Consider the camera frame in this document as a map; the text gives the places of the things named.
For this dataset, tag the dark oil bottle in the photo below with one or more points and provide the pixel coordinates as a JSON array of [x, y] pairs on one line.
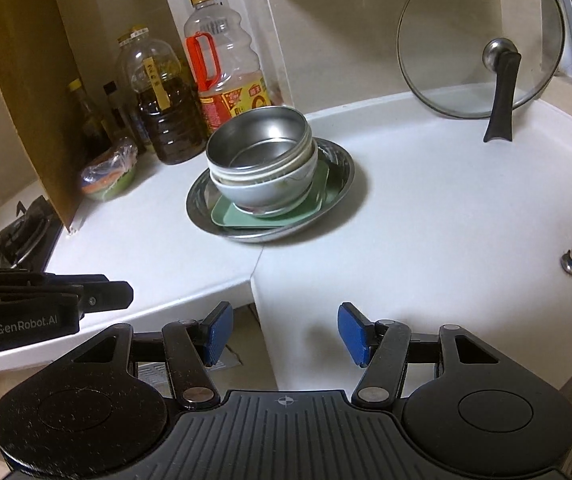
[[171, 130]]

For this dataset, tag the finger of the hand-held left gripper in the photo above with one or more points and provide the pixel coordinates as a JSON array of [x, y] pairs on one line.
[[41, 280], [111, 296]]

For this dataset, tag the small yellow-capped sauce bottle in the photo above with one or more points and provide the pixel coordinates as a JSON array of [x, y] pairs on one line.
[[83, 120]]

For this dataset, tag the small dark-capped sauce bottle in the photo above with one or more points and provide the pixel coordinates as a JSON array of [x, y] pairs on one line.
[[115, 115]]

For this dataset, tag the plastic-wrapped green bowl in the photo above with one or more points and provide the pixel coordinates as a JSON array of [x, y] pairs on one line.
[[108, 175]]

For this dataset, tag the brown cardboard panel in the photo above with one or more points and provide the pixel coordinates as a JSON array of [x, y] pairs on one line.
[[21, 85]]

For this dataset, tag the cream plastic bowl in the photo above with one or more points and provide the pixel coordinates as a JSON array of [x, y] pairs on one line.
[[307, 156]]

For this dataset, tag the black gas stove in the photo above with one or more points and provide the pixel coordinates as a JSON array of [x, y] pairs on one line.
[[11, 240]]

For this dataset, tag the green rectangular plate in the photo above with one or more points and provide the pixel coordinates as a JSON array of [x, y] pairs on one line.
[[231, 217]]

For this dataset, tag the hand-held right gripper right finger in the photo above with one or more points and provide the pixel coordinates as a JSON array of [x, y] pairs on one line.
[[353, 331]]

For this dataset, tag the white ceramic bowl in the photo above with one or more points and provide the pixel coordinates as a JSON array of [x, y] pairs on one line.
[[276, 195]]

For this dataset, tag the wide stainless steel basin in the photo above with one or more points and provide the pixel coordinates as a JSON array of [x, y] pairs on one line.
[[340, 170]]

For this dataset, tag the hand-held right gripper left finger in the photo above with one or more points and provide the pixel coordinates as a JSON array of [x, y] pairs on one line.
[[218, 329]]

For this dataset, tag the deep stainless steel bowl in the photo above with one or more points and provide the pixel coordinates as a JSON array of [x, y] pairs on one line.
[[266, 125]]

